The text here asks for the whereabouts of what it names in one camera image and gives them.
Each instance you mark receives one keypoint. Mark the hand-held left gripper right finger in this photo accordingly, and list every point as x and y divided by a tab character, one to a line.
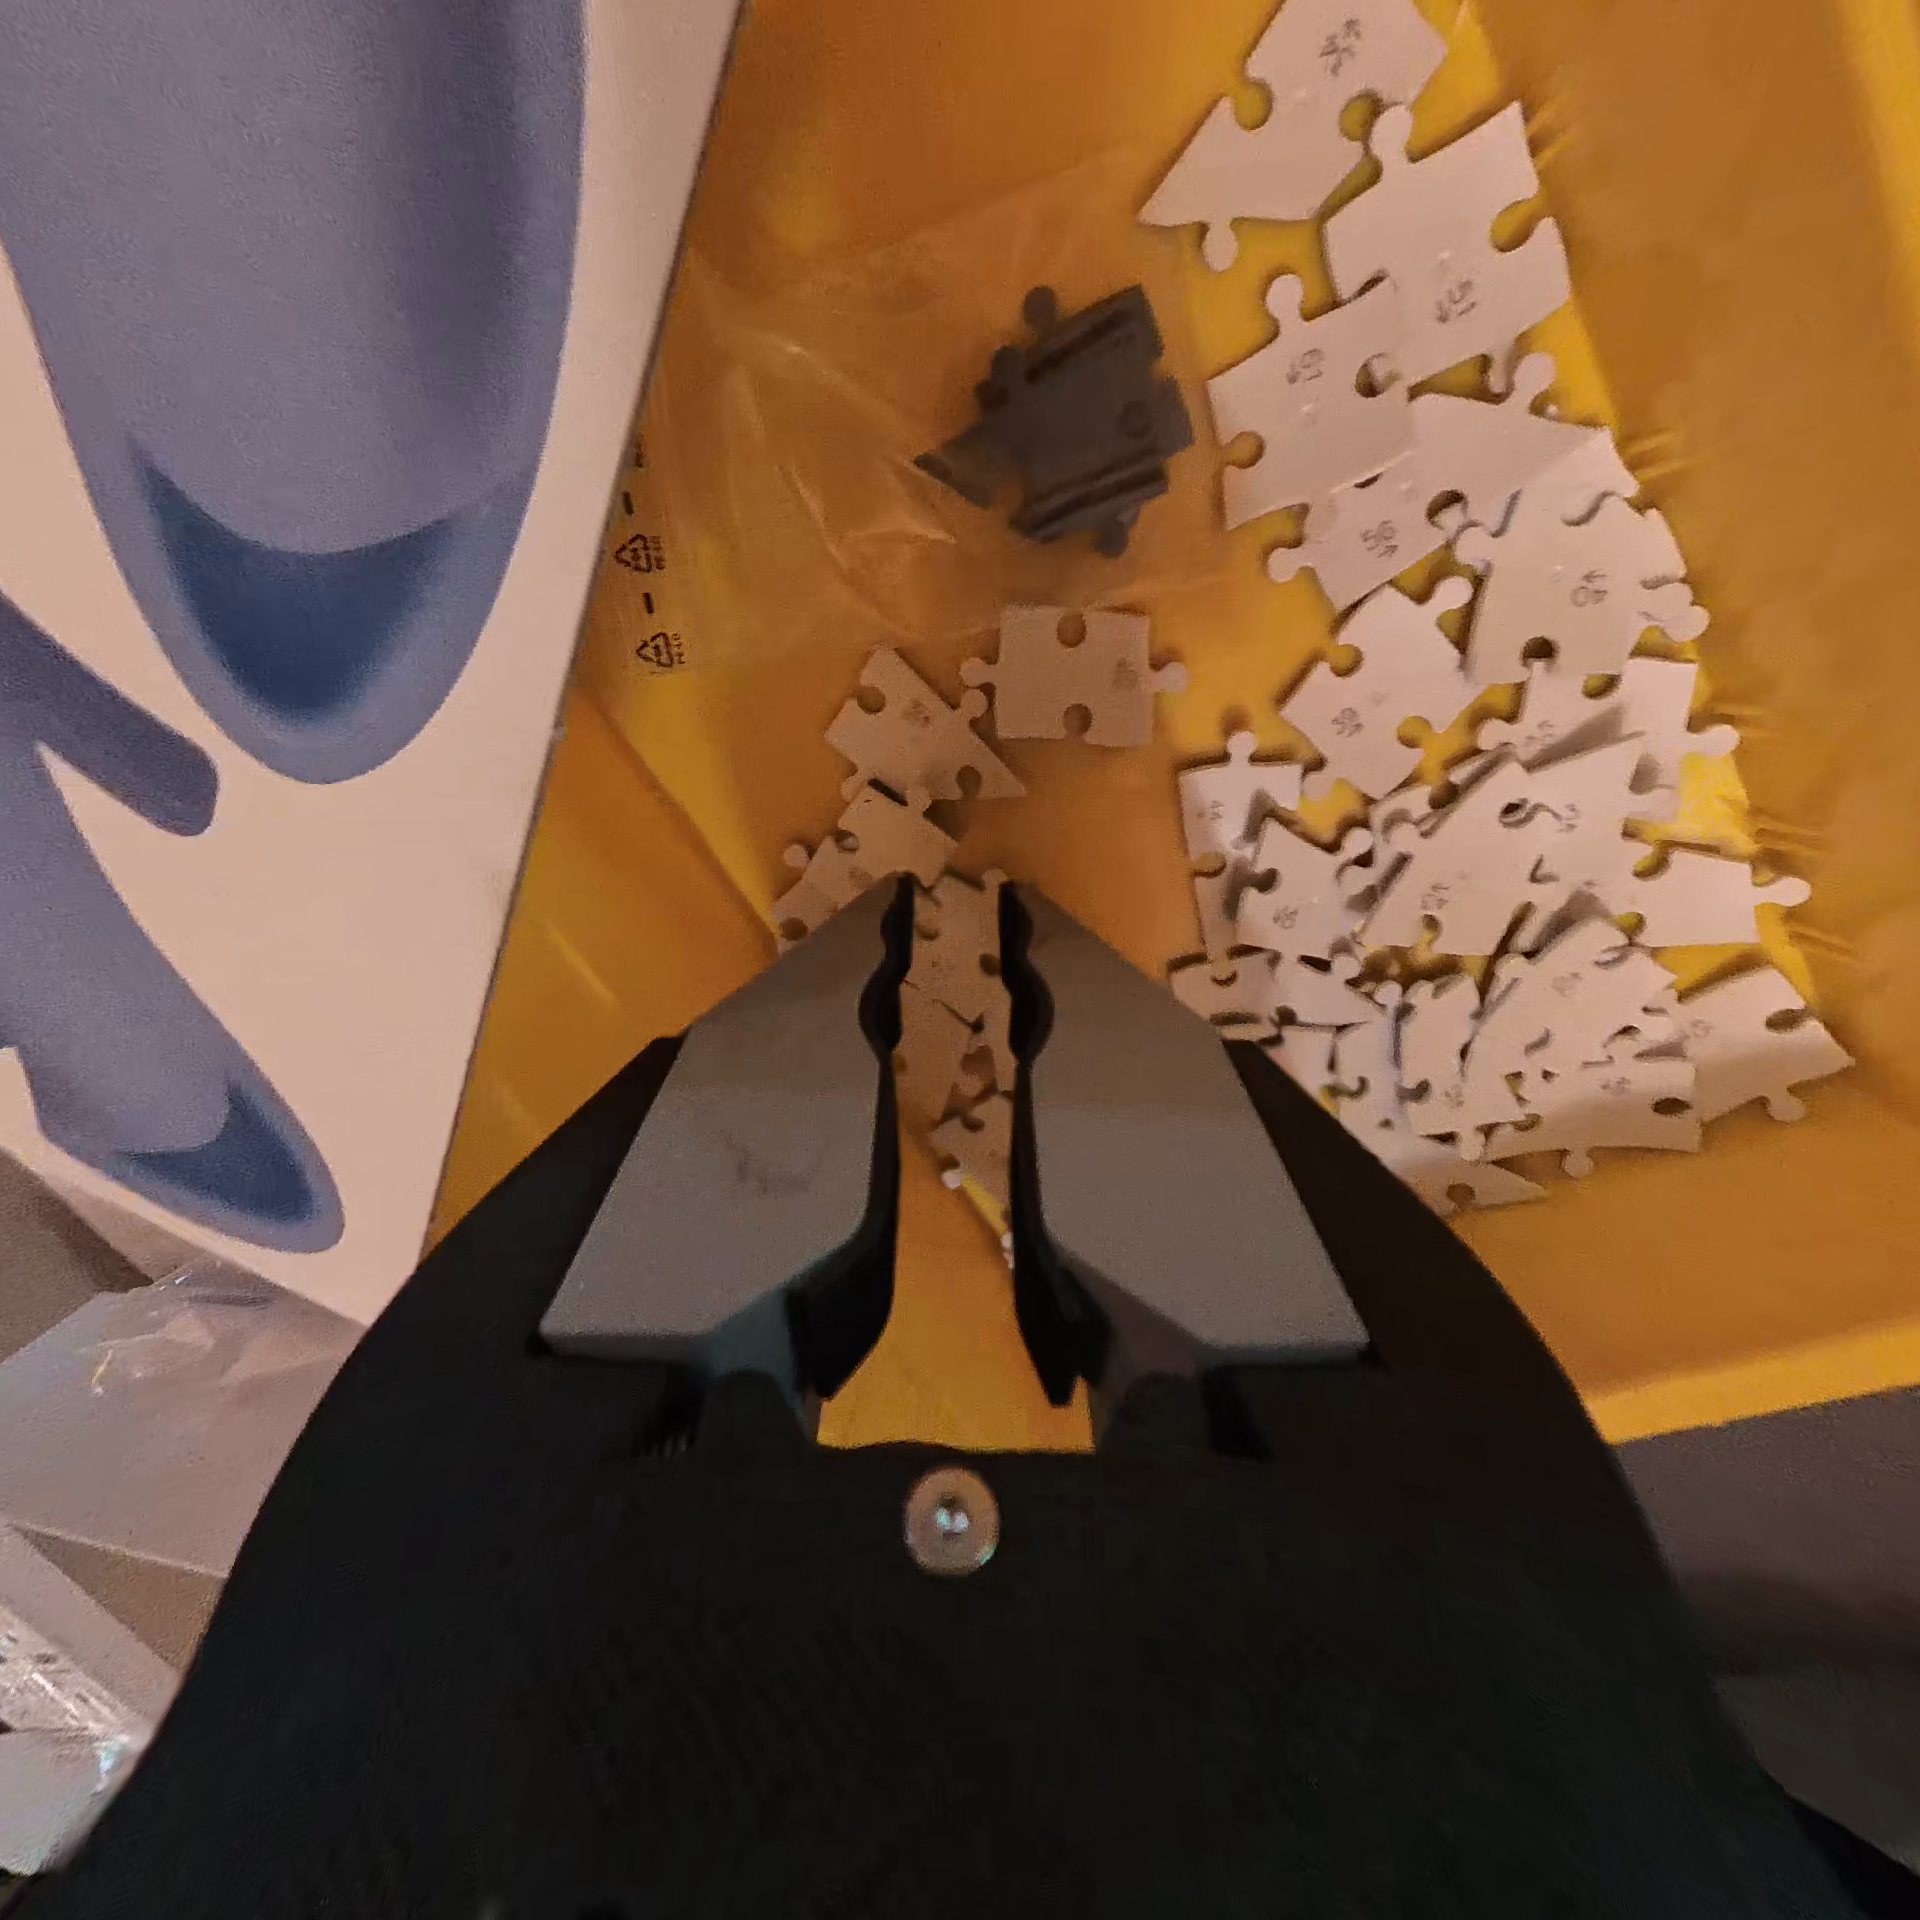
1172	1184

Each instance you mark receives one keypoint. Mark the dark grey puzzle piece stack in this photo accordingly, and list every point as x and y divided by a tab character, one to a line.
1079	420

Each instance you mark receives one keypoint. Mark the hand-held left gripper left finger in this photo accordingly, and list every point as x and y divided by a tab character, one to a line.
734	1184

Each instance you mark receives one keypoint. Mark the clear plastic bag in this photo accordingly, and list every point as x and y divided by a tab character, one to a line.
150	1350
810	388

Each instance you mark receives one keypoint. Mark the yellow plastic bin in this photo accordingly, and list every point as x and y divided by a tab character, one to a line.
1725	300

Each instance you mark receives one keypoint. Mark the pile of white puzzle pieces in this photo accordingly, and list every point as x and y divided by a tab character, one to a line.
1501	840

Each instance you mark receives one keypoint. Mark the white box with blue print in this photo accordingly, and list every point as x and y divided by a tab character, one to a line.
301	375

